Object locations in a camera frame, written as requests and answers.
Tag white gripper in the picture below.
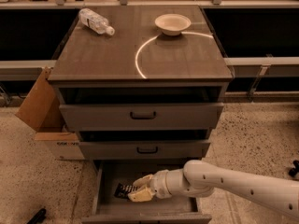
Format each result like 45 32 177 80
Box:
128 170 172 203

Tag dark chocolate bar wrapper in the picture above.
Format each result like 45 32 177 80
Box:
114 183 137 199

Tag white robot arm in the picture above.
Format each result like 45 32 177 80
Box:
128 160 299 220

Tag grey open bottom drawer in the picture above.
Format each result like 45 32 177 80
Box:
81 159 211 224

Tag grey middle drawer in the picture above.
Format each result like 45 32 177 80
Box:
78 140 210 160

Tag grey top drawer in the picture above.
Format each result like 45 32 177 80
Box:
60 103 223 132

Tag grey drawer cabinet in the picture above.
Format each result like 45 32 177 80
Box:
47 5 234 224

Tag black object on floor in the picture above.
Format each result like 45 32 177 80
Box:
27 208 47 224

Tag brown cardboard box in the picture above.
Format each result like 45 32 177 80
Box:
16 67 84 160

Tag black chair caster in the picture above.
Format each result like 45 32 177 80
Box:
289 160 299 177

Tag white bowl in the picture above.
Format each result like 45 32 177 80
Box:
155 14 192 36

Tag clear plastic water bottle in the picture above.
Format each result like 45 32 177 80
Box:
78 8 115 35

